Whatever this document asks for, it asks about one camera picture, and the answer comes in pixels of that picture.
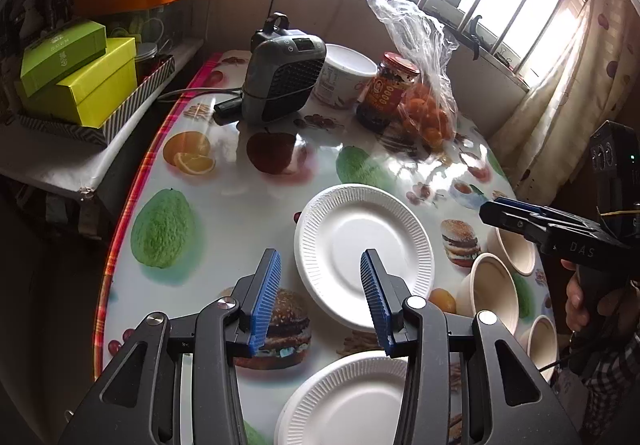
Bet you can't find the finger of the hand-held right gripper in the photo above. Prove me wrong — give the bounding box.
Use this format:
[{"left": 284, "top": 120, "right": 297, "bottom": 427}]
[
  {"left": 492, "top": 197, "right": 568, "bottom": 222},
  {"left": 479, "top": 201, "right": 556, "bottom": 243}
]

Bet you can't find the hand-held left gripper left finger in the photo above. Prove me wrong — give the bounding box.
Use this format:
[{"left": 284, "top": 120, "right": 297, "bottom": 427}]
[{"left": 57, "top": 247, "right": 283, "bottom": 445}]

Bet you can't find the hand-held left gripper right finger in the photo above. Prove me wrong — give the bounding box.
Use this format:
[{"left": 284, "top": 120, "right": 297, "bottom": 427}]
[{"left": 360, "top": 247, "right": 583, "bottom": 445}]

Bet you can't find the beige paper bowl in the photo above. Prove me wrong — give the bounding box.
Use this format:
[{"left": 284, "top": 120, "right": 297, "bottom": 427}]
[
  {"left": 520, "top": 314, "right": 558, "bottom": 383},
  {"left": 487, "top": 224, "right": 538, "bottom": 277},
  {"left": 457, "top": 252, "right": 522, "bottom": 333}
]

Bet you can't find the white paper plate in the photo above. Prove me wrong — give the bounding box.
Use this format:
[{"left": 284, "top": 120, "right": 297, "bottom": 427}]
[
  {"left": 294, "top": 184, "right": 436, "bottom": 332},
  {"left": 274, "top": 351, "right": 412, "bottom": 445}
]

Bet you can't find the person's right forearm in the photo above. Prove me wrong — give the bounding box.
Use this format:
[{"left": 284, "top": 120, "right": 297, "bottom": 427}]
[{"left": 565, "top": 325, "right": 640, "bottom": 436}]

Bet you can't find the person's right hand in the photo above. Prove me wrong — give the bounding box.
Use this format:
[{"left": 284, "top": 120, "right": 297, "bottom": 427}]
[{"left": 561, "top": 259, "right": 640, "bottom": 341}]

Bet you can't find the fruit printed tablecloth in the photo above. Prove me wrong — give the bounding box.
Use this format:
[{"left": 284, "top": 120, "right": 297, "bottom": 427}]
[{"left": 92, "top": 50, "right": 557, "bottom": 445}]

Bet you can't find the patterned cream curtain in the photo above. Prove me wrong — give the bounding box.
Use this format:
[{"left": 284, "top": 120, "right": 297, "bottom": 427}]
[{"left": 487, "top": 0, "right": 631, "bottom": 206}]

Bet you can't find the clear bag of oranges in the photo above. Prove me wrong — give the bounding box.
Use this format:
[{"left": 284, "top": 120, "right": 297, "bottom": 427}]
[{"left": 366, "top": 0, "right": 461, "bottom": 150}]

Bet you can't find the black window hook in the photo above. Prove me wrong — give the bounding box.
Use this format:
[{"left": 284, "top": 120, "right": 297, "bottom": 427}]
[{"left": 467, "top": 15, "right": 484, "bottom": 62}]

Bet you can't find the red label sauce jar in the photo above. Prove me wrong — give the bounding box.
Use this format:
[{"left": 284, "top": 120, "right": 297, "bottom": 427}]
[{"left": 356, "top": 52, "right": 421, "bottom": 130}]

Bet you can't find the black power plug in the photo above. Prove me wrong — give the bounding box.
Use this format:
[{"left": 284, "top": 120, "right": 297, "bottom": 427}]
[{"left": 214, "top": 97, "right": 247, "bottom": 123}]

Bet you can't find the grey portable heater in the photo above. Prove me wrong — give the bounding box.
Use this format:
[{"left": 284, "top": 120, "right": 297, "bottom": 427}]
[{"left": 242, "top": 12, "right": 328, "bottom": 126}]

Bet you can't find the white plastic tub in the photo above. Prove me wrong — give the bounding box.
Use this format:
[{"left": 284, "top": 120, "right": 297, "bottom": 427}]
[{"left": 314, "top": 45, "right": 378, "bottom": 110}]

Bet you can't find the striped cardboard tray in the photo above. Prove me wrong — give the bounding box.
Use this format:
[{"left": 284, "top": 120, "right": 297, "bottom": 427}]
[{"left": 5, "top": 55, "right": 176, "bottom": 148}]

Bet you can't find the white side cabinet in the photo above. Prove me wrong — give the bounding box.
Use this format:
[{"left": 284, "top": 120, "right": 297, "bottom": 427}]
[{"left": 0, "top": 40, "right": 206, "bottom": 206}]

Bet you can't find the tall green box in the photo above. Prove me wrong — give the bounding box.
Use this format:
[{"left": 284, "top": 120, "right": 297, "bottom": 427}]
[{"left": 15, "top": 37, "right": 138, "bottom": 127}]

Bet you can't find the dark lid glass jar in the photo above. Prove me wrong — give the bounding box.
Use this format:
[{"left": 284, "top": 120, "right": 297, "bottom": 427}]
[{"left": 135, "top": 44, "right": 162, "bottom": 82}]

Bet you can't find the flat green box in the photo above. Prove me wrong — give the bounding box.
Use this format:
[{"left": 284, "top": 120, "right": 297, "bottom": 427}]
[{"left": 20, "top": 20, "right": 108, "bottom": 96}]

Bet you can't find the grey power cable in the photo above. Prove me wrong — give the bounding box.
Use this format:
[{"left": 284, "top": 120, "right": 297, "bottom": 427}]
[{"left": 157, "top": 87, "right": 246, "bottom": 102}]

